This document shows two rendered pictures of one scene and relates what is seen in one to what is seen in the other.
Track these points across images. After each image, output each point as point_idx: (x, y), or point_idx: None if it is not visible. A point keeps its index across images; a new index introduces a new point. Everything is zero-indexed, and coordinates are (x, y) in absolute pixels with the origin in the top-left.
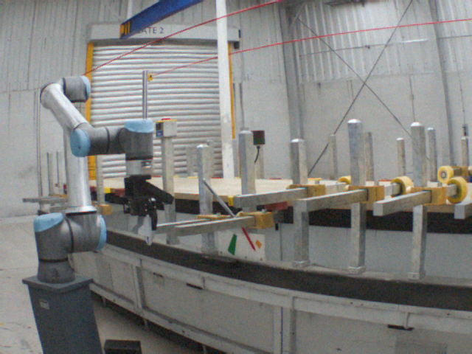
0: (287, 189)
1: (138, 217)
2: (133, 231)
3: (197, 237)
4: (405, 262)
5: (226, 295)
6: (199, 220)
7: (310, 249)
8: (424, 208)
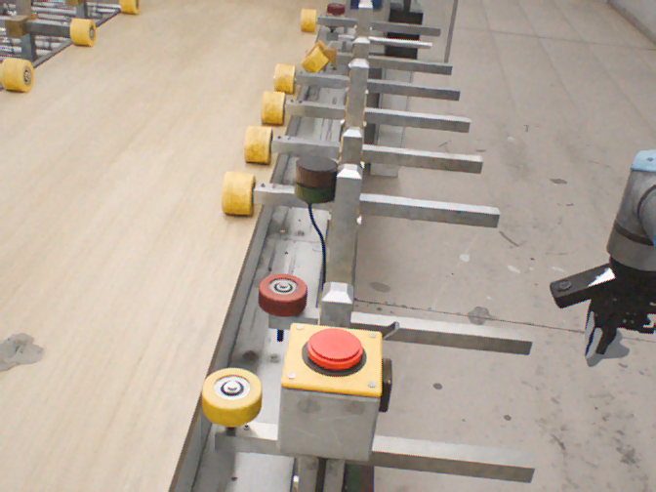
0: (392, 201)
1: (620, 331)
2: (628, 352)
3: None
4: (259, 235)
5: None
6: (375, 434)
7: (221, 350)
8: None
